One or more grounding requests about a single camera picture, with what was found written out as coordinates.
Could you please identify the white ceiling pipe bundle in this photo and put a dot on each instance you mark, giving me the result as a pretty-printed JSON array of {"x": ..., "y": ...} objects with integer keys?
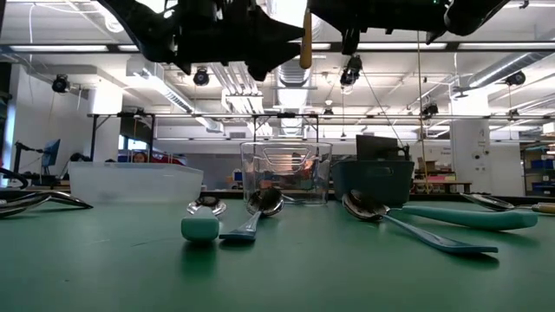
[{"x": 236, "y": 91}]

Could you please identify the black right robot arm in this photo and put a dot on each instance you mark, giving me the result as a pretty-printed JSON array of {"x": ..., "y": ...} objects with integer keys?
[{"x": 477, "y": 17}]

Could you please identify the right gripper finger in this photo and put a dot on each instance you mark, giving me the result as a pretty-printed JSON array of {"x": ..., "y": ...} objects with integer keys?
[{"x": 351, "y": 41}]

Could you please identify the white ceiling light fixture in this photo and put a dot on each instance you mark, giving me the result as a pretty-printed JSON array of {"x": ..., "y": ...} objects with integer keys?
[{"x": 165, "y": 91}]

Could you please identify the person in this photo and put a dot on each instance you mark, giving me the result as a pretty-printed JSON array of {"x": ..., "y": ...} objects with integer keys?
[{"x": 139, "y": 157}]

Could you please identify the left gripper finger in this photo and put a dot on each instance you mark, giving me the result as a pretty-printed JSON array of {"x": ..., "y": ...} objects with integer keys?
[
  {"x": 277, "y": 28},
  {"x": 269, "y": 56}
]

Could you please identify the blue-grey plastic bin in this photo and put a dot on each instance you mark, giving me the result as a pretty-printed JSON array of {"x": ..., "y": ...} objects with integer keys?
[{"x": 377, "y": 182}]

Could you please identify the smooth silver duct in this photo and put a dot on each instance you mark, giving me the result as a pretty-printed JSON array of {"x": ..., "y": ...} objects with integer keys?
[{"x": 503, "y": 68}]

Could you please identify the storage shelf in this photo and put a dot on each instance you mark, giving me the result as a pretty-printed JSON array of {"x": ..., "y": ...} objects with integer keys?
[{"x": 539, "y": 164}]

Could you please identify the clear plastic bin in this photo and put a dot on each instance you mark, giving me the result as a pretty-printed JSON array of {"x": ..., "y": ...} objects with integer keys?
[{"x": 312, "y": 182}]

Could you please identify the dark monitor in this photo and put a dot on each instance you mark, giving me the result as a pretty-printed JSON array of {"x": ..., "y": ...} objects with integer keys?
[{"x": 377, "y": 147}]

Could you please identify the green table mat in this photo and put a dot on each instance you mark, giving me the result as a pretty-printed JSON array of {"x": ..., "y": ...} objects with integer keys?
[{"x": 303, "y": 277}]

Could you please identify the black overhead frame bar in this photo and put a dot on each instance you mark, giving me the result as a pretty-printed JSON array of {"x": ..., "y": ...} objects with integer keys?
[{"x": 112, "y": 47}]

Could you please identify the wide ribbed silver duct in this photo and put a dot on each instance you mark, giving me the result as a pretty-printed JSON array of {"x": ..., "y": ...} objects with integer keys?
[{"x": 295, "y": 99}]

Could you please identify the black background table frame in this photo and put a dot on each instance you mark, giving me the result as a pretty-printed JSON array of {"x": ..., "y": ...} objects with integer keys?
[{"x": 93, "y": 138}]

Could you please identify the black ceiling spotlight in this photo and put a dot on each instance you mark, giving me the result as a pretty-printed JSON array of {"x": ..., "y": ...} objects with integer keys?
[
  {"x": 351, "y": 71},
  {"x": 516, "y": 78},
  {"x": 200, "y": 78},
  {"x": 60, "y": 84}
]

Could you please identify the translucent white plastic bin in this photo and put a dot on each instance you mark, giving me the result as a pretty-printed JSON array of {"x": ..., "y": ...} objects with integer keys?
[{"x": 134, "y": 182}]

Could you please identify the blue lit monitor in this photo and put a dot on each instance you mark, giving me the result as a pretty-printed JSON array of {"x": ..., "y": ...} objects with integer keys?
[{"x": 51, "y": 151}]

